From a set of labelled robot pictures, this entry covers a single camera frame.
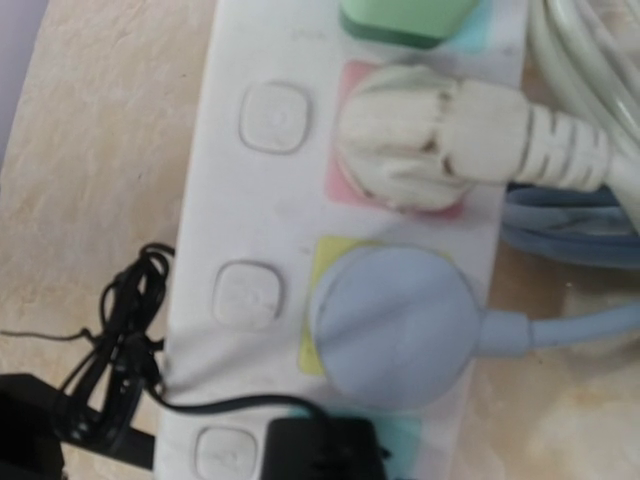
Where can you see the white power strip blue USB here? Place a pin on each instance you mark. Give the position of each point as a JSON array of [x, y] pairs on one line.
[[266, 210]]

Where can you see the light green cube socket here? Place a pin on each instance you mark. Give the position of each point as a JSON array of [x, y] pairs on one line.
[[418, 24]]

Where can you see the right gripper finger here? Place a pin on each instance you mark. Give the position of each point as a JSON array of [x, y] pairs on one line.
[[31, 446]]

